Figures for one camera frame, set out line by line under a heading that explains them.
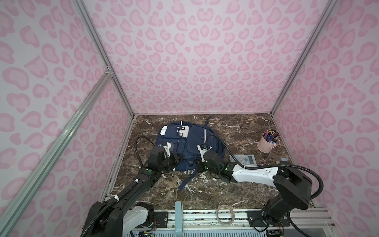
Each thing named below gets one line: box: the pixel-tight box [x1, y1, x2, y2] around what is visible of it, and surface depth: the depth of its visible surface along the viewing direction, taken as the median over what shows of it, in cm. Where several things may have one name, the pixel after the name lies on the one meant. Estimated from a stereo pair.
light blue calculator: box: [228, 154, 258, 166], surface depth 95 cm
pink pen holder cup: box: [257, 132, 279, 154], surface depth 94 cm
